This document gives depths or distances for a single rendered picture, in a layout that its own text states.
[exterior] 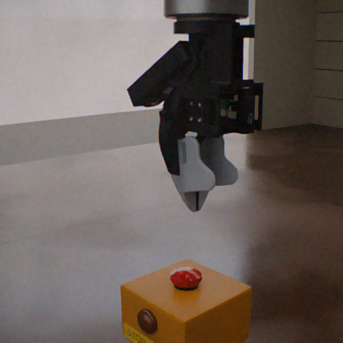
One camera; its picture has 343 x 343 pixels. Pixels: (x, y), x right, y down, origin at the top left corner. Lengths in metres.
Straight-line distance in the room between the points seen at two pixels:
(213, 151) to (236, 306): 0.19
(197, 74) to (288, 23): 7.89
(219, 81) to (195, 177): 0.11
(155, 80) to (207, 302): 0.26
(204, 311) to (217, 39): 0.29
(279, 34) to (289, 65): 0.59
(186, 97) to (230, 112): 0.05
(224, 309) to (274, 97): 7.69
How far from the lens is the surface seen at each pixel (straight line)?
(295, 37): 8.54
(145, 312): 0.57
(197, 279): 0.59
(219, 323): 0.58
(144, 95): 0.56
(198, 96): 0.48
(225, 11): 0.48
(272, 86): 8.15
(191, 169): 0.52
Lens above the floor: 1.37
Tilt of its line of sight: 15 degrees down
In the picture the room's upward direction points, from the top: straight up
